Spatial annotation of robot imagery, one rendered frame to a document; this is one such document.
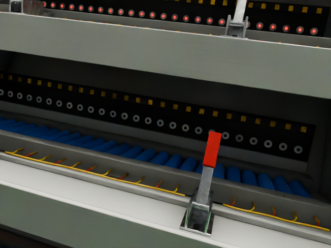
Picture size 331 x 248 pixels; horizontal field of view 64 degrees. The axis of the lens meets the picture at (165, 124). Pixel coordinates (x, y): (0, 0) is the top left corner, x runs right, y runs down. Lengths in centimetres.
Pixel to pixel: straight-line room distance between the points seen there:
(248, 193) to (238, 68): 13
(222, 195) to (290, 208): 7
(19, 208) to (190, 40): 24
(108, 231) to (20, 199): 10
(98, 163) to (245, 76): 19
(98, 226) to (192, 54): 19
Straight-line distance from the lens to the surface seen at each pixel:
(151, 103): 42
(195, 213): 28
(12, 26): 39
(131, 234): 26
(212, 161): 26
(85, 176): 32
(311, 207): 32
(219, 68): 28
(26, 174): 34
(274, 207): 32
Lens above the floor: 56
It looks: 12 degrees up
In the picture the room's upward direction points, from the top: 14 degrees clockwise
